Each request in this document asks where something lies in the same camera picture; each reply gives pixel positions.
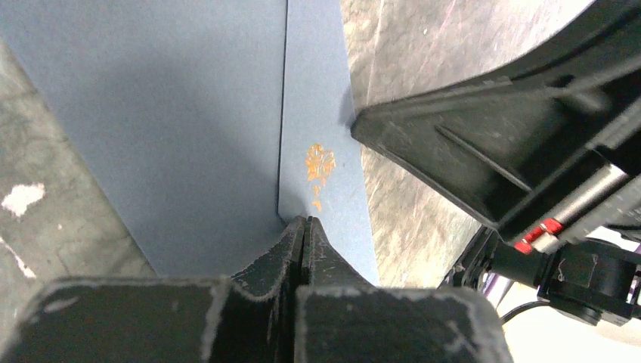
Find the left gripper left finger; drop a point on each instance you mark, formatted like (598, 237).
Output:
(247, 317)

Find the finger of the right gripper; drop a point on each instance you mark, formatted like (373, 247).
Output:
(461, 140)

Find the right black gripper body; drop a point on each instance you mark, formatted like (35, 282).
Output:
(586, 150)

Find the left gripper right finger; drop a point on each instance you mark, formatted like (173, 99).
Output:
(341, 317)

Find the grey-blue envelope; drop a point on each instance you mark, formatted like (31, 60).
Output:
(208, 124)

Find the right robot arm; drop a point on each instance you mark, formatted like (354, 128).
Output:
(590, 281)

